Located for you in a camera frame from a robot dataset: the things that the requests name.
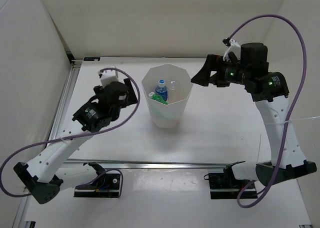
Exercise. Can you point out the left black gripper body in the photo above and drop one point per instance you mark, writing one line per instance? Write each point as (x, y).
(115, 113)

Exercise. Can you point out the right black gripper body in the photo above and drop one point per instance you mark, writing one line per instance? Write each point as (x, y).
(233, 74)

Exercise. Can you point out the green plastic bottle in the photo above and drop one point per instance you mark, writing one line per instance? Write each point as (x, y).
(158, 98)

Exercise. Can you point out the blue label Pocari bottle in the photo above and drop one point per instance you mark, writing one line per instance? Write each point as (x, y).
(161, 89)

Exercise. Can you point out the clear plastic bottle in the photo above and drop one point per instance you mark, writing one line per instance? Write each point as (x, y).
(174, 90)

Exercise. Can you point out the orange plastic bottle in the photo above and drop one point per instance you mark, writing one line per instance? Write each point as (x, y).
(165, 123)

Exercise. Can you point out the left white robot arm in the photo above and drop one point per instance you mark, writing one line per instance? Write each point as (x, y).
(44, 176)

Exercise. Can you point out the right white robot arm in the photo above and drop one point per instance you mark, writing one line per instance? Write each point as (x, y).
(269, 92)

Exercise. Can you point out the white octagonal plastic bin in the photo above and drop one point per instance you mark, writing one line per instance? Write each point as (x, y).
(167, 72)

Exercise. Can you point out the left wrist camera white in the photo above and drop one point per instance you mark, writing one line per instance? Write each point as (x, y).
(108, 75)

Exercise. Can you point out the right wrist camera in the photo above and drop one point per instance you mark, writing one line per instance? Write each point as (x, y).
(232, 46)

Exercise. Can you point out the left aluminium frame rail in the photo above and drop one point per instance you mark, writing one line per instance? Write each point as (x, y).
(19, 221)

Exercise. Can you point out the aluminium front rail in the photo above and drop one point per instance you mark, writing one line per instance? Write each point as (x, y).
(123, 164)

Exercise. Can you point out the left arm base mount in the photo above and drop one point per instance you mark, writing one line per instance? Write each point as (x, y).
(109, 185)

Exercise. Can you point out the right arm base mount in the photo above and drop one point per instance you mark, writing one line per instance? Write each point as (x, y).
(220, 187)

